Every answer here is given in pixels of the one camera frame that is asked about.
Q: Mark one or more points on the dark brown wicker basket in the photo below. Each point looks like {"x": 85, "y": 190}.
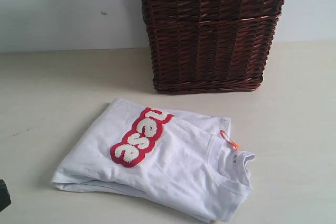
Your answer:
{"x": 201, "y": 46}

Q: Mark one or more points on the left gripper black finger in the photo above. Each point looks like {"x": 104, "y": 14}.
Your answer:
{"x": 5, "y": 198}

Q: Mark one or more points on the white t-shirt red print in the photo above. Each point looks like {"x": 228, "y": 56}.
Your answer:
{"x": 179, "y": 159}

